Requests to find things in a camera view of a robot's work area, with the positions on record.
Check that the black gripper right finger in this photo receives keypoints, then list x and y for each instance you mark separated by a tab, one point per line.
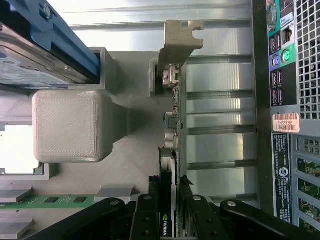
202	220

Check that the silver CPU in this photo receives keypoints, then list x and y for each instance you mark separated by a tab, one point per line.
17	150

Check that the grey printed parts rack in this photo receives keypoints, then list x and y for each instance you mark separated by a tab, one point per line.
65	130

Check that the green RAM stick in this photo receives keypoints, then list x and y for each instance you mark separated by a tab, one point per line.
30	202

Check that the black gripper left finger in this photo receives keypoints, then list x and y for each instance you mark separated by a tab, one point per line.
146	217

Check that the hard disk drive blue label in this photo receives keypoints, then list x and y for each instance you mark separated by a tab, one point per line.
41	32

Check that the open dark PC case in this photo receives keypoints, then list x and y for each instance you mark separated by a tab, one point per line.
262	100

